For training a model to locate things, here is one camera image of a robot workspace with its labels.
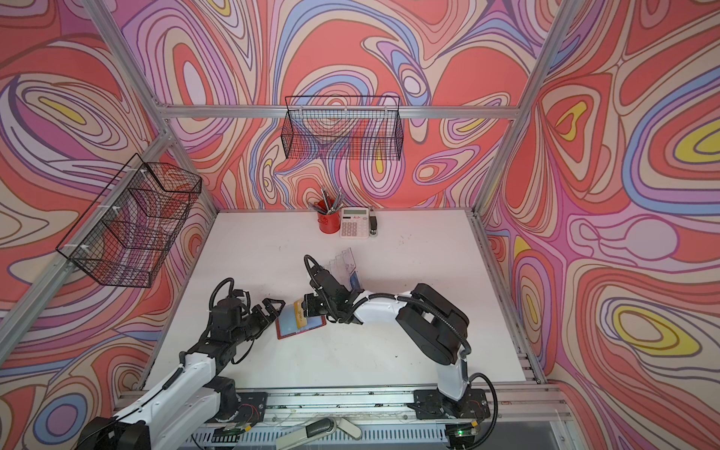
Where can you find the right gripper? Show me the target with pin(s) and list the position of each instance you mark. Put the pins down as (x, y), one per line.
(308, 305)

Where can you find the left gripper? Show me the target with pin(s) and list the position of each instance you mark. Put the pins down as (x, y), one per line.
(266, 320)

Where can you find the red leather card holder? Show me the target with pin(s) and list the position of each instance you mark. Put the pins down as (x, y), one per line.
(313, 323)

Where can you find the gold VIP card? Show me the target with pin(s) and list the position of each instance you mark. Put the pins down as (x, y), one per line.
(301, 321)

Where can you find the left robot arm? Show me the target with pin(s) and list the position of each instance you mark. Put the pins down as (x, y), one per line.
(195, 391)

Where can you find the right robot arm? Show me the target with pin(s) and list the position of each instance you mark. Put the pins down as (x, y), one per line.
(437, 328)

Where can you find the white VIP card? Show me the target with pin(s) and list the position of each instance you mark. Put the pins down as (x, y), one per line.
(348, 260)

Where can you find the red pen cup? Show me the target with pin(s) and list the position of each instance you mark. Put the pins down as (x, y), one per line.
(328, 223)

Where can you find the white pink calculator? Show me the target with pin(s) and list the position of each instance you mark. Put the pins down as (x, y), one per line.
(354, 223)

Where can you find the black stapler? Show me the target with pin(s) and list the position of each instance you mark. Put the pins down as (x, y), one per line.
(373, 223)

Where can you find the grey handheld device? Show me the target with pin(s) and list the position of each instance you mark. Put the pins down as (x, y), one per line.
(316, 431)

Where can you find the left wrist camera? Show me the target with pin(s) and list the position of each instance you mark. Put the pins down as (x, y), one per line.
(238, 301)

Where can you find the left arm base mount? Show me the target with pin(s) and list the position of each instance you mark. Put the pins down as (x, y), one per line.
(248, 408)

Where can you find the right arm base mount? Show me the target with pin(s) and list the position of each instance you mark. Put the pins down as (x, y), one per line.
(431, 404)

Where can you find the left wire basket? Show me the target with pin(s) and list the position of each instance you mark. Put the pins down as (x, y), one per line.
(125, 237)

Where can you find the wire basket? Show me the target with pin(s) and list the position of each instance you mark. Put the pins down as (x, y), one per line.
(343, 128)
(125, 237)

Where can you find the back wire basket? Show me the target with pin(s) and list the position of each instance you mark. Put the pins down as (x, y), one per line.
(343, 128)

